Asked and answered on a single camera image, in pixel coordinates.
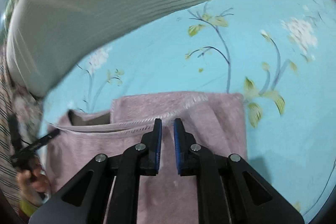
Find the floral patterned pillow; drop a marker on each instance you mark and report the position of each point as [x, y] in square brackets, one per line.
[29, 113]

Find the person's left hand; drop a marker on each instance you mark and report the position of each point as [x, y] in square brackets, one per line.
[33, 183]

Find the pink knit sweater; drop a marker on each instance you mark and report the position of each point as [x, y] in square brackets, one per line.
[216, 120]

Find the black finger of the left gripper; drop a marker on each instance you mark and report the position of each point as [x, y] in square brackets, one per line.
[46, 139]

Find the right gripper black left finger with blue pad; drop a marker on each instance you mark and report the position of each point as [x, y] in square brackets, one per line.
[141, 159]

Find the plaid checked blanket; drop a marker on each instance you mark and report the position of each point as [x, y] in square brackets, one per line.
[8, 174]

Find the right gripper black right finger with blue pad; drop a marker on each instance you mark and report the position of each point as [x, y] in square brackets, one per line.
[196, 160]

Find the light blue floral bedsheet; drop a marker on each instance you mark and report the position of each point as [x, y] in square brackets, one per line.
[279, 54]

